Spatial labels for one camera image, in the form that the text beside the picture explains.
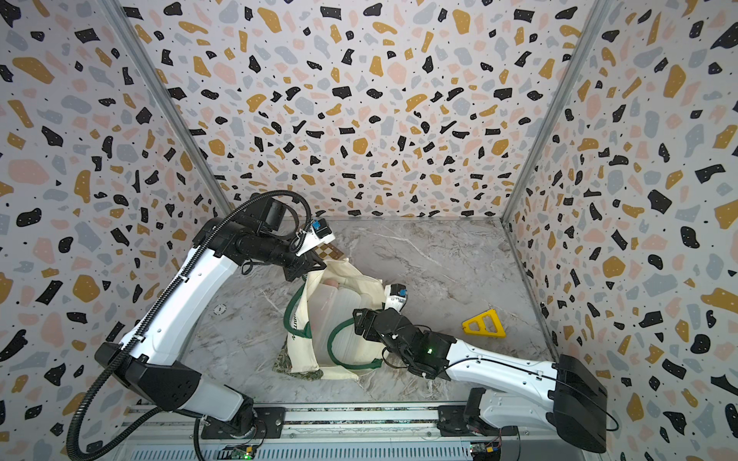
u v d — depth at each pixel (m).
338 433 0.73
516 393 0.46
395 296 0.68
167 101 0.85
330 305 0.78
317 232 0.60
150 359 0.39
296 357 0.68
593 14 0.72
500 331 0.90
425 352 0.56
